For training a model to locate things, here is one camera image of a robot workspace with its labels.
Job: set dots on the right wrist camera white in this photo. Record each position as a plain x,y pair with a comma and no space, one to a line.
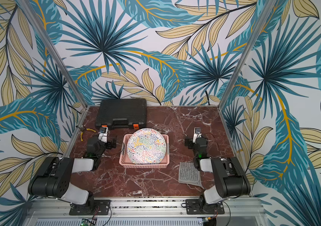
196,134

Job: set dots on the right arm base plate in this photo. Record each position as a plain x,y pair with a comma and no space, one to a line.
198,207

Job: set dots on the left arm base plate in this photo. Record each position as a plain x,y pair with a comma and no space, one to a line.
95,207

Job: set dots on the pink plastic basket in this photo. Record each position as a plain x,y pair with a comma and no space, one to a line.
144,162

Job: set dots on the colourful squiggle pattern plate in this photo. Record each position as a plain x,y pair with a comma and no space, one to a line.
146,140

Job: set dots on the black plastic tool case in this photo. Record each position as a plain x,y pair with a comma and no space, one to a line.
122,113

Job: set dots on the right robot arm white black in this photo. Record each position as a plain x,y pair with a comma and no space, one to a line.
229,178

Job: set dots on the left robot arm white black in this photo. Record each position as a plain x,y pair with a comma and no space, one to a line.
53,179

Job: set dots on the aluminium frame post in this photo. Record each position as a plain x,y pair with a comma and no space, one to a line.
40,30
248,48

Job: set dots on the right aluminium frame post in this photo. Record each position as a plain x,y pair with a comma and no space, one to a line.
248,48

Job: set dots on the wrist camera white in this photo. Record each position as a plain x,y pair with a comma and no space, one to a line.
103,134
196,134

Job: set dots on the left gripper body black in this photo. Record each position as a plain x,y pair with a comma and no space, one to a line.
110,142

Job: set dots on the grey microfibre cloth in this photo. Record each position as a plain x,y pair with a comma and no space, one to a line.
188,174

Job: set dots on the yellow handled pliers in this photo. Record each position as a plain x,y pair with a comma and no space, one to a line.
83,129

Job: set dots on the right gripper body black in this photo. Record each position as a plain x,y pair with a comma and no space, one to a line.
190,142

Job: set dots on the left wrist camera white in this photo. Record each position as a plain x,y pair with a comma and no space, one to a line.
103,134

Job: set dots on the left aluminium frame post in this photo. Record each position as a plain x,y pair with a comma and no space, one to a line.
40,30

